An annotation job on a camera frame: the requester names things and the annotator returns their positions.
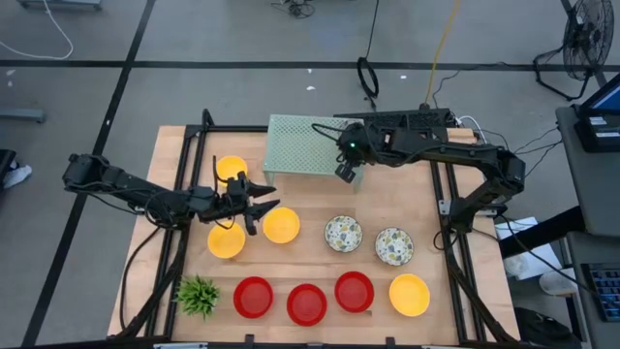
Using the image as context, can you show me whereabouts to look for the silver frame bracket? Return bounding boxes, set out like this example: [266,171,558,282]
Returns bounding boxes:
[153,341,209,349]

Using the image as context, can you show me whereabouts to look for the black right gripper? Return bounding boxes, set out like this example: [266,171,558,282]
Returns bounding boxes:
[334,121,385,185]

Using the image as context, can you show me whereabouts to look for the black perforated control box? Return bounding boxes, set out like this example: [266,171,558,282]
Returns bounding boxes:
[333,107,459,132]

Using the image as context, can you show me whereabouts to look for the grey desk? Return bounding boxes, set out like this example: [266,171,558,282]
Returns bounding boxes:
[555,104,620,238]

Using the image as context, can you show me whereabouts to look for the yellow plastic mini bowl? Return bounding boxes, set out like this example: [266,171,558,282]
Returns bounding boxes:
[262,206,301,245]
[206,221,247,260]
[388,272,431,318]
[215,154,249,188]

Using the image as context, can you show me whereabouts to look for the black arm base cable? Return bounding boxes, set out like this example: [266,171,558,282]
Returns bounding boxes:
[118,225,164,333]

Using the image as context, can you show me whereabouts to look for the speckled ceramic mini bowl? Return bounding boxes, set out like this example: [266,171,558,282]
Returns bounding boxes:
[324,214,364,254]
[374,227,416,267]

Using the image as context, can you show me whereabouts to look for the black labelled device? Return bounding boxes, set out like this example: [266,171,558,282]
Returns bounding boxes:
[573,104,620,154]

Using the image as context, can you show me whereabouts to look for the black coiled floor cable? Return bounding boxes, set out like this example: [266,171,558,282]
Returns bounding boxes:
[356,0,382,111]

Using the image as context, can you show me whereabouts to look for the yellow hanging cable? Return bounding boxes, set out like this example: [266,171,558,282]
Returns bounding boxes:
[424,0,461,106]

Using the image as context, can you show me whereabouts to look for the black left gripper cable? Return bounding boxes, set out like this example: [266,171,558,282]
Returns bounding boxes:
[211,154,232,189]

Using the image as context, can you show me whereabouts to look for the black bag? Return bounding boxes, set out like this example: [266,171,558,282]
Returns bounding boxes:
[512,306,582,348]

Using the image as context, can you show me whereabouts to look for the red plastic mini bowl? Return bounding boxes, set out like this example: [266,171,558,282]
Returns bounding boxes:
[286,283,328,328]
[232,275,274,320]
[333,270,376,314]

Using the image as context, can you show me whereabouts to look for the white floor cable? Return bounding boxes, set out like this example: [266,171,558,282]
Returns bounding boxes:
[0,0,75,62]

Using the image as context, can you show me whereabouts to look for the small green potted plant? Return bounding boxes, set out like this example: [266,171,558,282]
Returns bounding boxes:
[172,273,222,322]

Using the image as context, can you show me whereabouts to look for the grey furniture foot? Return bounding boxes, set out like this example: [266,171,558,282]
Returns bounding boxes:
[0,107,47,124]

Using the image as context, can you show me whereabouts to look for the white shoe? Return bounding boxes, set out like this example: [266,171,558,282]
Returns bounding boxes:
[2,163,33,190]

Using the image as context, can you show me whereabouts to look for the black aluminium table frame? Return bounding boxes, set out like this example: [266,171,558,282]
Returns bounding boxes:
[113,109,522,348]

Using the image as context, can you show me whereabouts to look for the white paper sheets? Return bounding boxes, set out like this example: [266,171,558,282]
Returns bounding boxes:
[493,216,563,280]

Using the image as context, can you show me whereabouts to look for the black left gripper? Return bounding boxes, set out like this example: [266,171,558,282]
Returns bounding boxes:
[212,176,282,238]

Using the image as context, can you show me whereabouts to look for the green perforated metal shelf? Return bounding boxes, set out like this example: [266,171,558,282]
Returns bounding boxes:
[263,113,365,194]

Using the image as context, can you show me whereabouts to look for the black backlit keyboard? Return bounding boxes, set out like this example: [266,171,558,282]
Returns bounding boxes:
[580,263,620,324]

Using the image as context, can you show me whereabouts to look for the dark computer monitor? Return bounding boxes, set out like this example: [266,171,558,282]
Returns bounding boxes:
[578,72,620,115]

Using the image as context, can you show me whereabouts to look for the black floor fan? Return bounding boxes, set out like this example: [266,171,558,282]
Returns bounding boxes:
[532,0,616,102]

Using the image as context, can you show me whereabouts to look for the black cable bundle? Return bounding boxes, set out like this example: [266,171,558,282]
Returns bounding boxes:
[270,0,316,19]

